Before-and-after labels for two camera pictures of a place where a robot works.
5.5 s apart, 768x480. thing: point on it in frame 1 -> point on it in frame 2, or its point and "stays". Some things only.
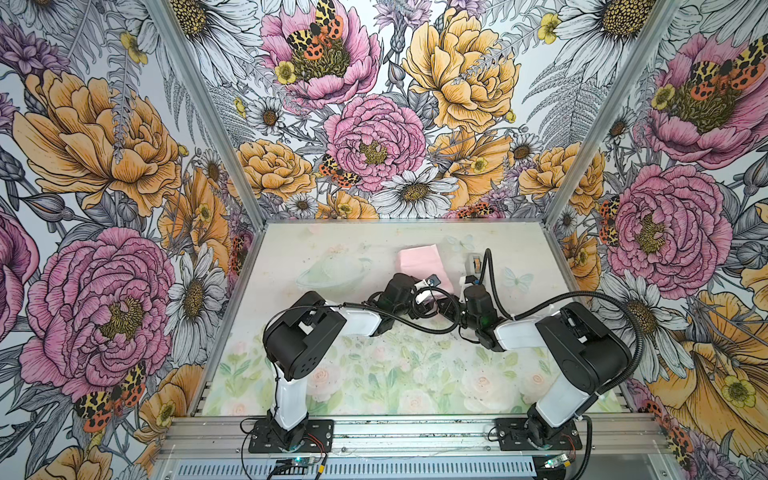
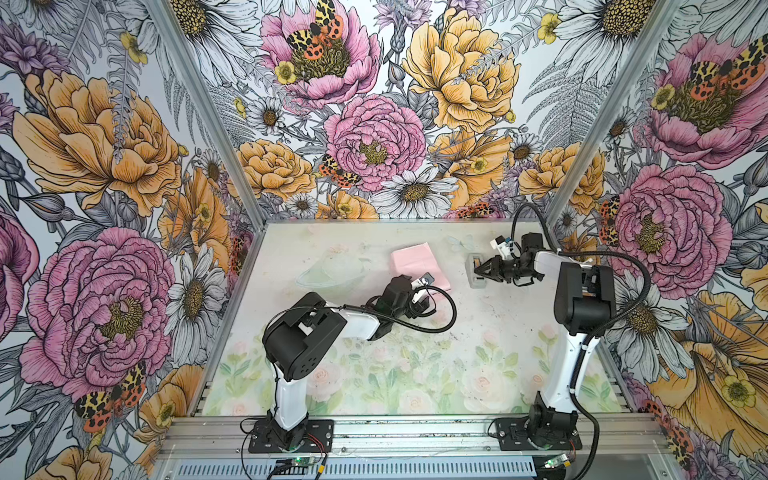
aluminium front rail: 221,434 stays
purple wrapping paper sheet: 424,263 stays
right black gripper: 447,310 -> 495,269
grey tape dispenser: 474,263 stays
